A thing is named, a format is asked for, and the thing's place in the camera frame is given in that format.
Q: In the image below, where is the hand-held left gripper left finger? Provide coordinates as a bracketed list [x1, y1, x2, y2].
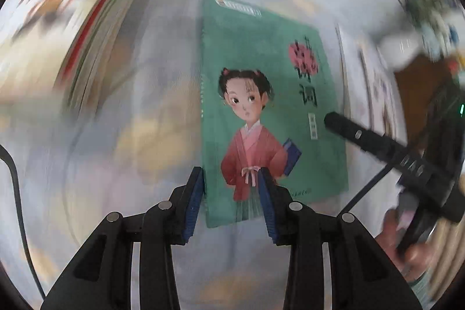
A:
[40, 166, 206, 310]

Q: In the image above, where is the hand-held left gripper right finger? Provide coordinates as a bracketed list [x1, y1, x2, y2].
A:
[256, 167, 424, 310]

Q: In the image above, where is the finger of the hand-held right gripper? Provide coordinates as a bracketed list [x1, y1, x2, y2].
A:
[323, 111, 405, 166]

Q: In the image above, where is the white book with boy figure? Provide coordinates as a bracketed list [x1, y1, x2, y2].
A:
[358, 40, 408, 143]

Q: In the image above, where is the teal book with girl cover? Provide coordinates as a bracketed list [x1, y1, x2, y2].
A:
[200, 0, 350, 230]

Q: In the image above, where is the stack of children's books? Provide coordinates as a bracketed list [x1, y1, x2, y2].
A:
[0, 0, 161, 116]

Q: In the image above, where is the person's right forearm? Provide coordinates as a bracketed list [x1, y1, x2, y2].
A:
[407, 270, 442, 303]

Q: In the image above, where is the person's right hand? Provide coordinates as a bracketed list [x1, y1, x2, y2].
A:
[375, 199, 435, 282]

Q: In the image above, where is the brown wooden cabinet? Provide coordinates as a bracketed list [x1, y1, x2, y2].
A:
[394, 52, 460, 151]

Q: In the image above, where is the grey fan-pattern rug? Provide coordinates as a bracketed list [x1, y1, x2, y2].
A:
[0, 0, 400, 310]

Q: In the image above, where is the white ribbed vase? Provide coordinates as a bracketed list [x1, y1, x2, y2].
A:
[377, 30, 426, 70]

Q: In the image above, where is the blue and white flower bouquet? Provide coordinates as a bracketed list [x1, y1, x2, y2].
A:
[401, 0, 464, 62]

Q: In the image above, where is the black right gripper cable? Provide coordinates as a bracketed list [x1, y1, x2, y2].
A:
[339, 164, 395, 215]

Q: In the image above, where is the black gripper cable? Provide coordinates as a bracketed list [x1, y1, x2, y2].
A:
[339, 164, 395, 215]
[0, 144, 47, 299]

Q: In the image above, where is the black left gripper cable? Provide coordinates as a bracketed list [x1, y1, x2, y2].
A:
[0, 144, 47, 299]

